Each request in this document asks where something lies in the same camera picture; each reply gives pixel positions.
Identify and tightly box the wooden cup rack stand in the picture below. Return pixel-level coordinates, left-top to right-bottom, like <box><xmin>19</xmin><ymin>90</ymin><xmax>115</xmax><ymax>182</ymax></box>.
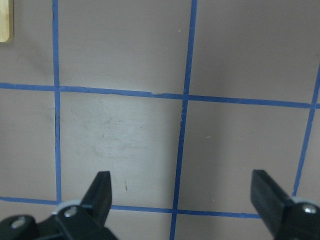
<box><xmin>0</xmin><ymin>0</ymin><xmax>14</xmax><ymax>43</ymax></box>

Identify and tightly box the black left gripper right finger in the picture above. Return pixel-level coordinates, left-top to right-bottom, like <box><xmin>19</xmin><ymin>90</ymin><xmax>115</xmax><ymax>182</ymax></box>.
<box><xmin>250</xmin><ymin>169</ymin><xmax>320</xmax><ymax>240</ymax></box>

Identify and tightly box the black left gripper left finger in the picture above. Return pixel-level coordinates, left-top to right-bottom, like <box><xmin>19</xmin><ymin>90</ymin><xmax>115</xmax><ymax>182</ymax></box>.
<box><xmin>54</xmin><ymin>171</ymin><xmax>112</xmax><ymax>240</ymax></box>

